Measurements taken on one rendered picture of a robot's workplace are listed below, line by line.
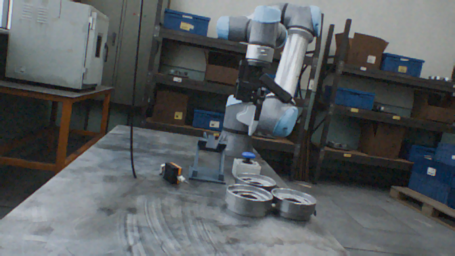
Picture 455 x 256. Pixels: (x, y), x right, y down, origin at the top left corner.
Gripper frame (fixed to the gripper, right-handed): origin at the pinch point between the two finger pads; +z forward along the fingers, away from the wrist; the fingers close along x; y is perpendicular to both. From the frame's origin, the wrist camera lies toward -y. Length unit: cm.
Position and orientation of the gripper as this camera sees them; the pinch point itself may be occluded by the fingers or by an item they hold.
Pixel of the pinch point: (252, 131)
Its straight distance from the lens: 110.3
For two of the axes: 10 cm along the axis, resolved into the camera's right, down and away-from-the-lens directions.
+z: -1.7, 9.8, 1.3
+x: 0.9, 1.5, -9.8
